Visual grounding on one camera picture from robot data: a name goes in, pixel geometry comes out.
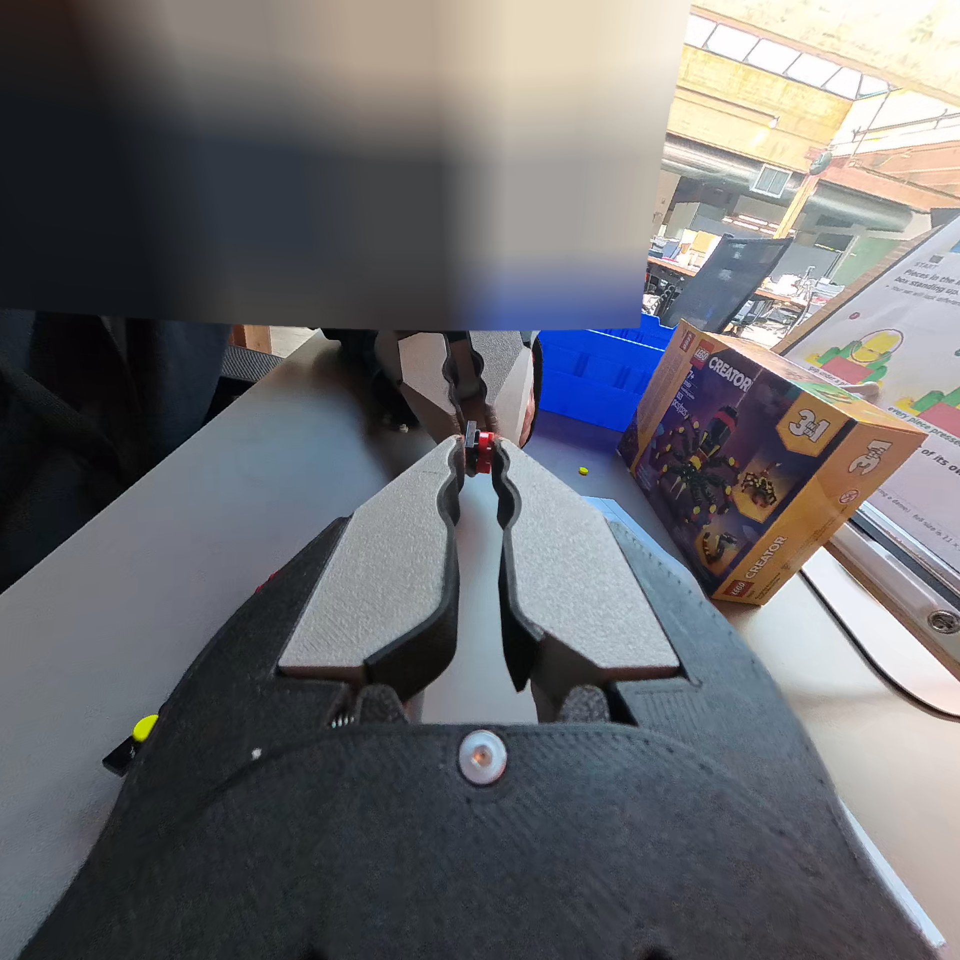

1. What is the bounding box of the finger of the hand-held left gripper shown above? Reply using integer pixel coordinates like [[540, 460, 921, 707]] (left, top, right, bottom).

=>
[[396, 330, 470, 444], [466, 330, 535, 447]]

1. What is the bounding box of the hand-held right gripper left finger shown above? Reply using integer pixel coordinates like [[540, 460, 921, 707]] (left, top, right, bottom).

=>
[[277, 436, 468, 704]]

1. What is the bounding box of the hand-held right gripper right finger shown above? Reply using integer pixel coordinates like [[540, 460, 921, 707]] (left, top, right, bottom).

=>
[[489, 437, 682, 693]]

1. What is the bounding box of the small red lego piece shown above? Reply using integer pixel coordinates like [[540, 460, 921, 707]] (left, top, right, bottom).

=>
[[463, 421, 498, 477]]

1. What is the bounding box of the lego instruction booklet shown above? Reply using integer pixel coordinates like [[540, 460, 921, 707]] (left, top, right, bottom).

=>
[[579, 495, 635, 537]]

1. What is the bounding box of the lego set box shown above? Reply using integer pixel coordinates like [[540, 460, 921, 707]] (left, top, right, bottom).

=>
[[616, 318, 929, 607]]

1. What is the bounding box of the black yellow lego spider model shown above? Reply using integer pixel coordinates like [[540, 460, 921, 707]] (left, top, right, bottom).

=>
[[102, 712, 160, 777]]

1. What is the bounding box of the blue plastic bin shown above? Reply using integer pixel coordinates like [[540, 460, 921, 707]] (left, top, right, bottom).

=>
[[536, 315, 680, 434]]

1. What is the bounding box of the white stand base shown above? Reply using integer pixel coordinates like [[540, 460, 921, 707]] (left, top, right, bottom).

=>
[[798, 551, 960, 723]]

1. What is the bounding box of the person's dark jacket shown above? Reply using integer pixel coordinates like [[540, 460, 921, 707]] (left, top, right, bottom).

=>
[[0, 311, 234, 594]]

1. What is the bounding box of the metal board clip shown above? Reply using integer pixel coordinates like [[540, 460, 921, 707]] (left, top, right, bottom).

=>
[[847, 517, 960, 639]]

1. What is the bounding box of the wooden display board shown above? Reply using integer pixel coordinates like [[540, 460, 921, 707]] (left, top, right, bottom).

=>
[[772, 213, 960, 661]]

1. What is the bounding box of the printed instruction sheet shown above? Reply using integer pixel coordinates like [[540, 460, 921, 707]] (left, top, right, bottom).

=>
[[786, 236, 960, 579]]

